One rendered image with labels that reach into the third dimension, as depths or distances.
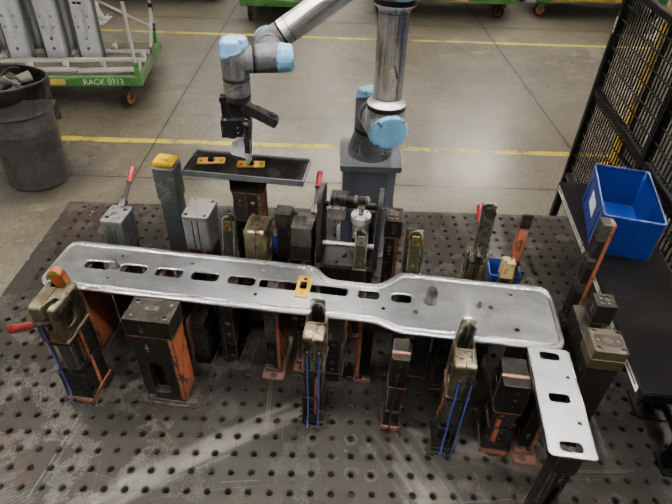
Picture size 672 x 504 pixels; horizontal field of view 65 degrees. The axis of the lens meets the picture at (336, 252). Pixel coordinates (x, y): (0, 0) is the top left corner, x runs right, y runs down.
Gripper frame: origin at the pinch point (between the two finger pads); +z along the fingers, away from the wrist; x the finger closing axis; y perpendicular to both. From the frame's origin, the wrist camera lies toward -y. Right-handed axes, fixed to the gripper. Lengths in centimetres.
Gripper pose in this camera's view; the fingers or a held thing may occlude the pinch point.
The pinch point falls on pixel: (250, 158)
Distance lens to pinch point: 163.6
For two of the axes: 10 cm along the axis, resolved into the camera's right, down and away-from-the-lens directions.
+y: -10.0, 0.0, -0.5
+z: -0.3, 7.8, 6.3
